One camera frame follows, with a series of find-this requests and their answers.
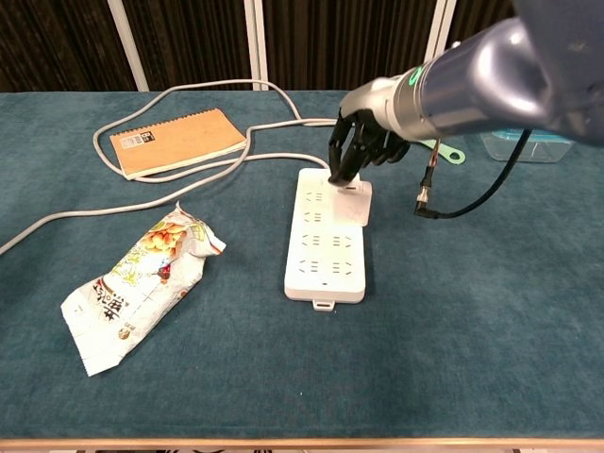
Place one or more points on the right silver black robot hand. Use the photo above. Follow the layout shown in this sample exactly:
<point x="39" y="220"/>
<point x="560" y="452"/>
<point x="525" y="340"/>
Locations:
<point x="365" y="106"/>

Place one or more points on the white power adapter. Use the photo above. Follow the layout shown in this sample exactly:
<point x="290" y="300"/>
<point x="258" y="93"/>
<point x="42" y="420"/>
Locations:
<point x="351" y="207"/>

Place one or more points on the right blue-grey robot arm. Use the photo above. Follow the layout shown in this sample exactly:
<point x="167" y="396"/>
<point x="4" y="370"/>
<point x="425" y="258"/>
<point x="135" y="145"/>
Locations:
<point x="495" y="94"/>

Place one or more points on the white power strip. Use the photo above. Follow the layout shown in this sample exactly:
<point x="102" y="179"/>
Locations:
<point x="325" y="273"/>

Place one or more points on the dark slatted screen panel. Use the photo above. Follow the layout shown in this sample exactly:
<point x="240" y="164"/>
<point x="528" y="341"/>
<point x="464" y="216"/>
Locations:
<point x="52" y="42"/>
<point x="193" y="42"/>
<point x="481" y="14"/>
<point x="344" y="42"/>

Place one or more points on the green plastic brush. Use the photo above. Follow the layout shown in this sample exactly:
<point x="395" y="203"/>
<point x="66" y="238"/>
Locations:
<point x="453" y="157"/>

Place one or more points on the clear container blue lid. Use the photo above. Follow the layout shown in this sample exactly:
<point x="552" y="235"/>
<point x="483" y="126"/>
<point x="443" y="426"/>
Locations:
<point x="547" y="151"/>

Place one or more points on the brown spiral notebook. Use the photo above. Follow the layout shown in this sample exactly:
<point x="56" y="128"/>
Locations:
<point x="174" y="141"/>

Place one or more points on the teal table cloth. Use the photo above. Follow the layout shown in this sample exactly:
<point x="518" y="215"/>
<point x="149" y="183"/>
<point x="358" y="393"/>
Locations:
<point x="424" y="354"/>

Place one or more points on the white printed snack bag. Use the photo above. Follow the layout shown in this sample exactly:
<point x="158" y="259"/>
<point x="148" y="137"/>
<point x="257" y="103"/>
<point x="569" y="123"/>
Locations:
<point x="137" y="292"/>

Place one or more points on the white frame post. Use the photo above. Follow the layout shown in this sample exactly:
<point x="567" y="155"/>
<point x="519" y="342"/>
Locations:
<point x="257" y="42"/>
<point x="127" y="42"/>
<point x="441" y="28"/>

